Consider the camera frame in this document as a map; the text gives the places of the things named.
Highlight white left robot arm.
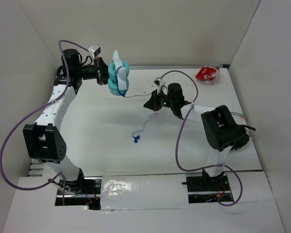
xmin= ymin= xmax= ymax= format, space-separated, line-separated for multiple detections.
xmin=23 ymin=45 xmax=109 ymax=194

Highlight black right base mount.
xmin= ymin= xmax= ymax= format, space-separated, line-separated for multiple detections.
xmin=182 ymin=175 xmax=234 ymax=204

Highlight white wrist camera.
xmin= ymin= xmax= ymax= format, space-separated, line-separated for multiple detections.
xmin=88 ymin=44 xmax=101 ymax=59
xmin=153 ymin=77 xmax=166 ymax=94

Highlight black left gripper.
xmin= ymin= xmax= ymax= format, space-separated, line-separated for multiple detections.
xmin=76 ymin=57 xmax=122 ymax=85

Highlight teal cat-ear headphones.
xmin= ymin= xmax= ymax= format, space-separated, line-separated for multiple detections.
xmin=108 ymin=50 xmax=130 ymax=97

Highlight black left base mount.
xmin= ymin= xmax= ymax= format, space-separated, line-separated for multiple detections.
xmin=53 ymin=178 xmax=102 ymax=210

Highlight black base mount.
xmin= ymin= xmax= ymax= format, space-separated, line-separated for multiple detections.
xmin=182 ymin=175 xmax=234 ymax=204
xmin=53 ymin=178 xmax=102 ymax=210

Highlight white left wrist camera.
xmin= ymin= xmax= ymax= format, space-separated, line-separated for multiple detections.
xmin=88 ymin=44 xmax=101 ymax=59

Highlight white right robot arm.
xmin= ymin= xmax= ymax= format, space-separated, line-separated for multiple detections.
xmin=144 ymin=81 xmax=256 ymax=190

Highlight red grey loose wire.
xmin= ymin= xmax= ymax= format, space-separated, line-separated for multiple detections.
xmin=230 ymin=111 xmax=249 ymax=122

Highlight red crumpled wrapper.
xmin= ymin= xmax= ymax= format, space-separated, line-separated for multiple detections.
xmin=195 ymin=66 xmax=220 ymax=83

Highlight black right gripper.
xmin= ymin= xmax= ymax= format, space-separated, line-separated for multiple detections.
xmin=144 ymin=89 xmax=175 ymax=112

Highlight aluminium side rail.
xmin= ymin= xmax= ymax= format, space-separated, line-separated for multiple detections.
xmin=27 ymin=160 xmax=45 ymax=177

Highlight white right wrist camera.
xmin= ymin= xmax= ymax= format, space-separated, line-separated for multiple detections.
xmin=153 ymin=77 xmax=166 ymax=94

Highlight white taped cover sheet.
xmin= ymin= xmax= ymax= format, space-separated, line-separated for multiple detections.
xmin=100 ymin=174 xmax=189 ymax=211

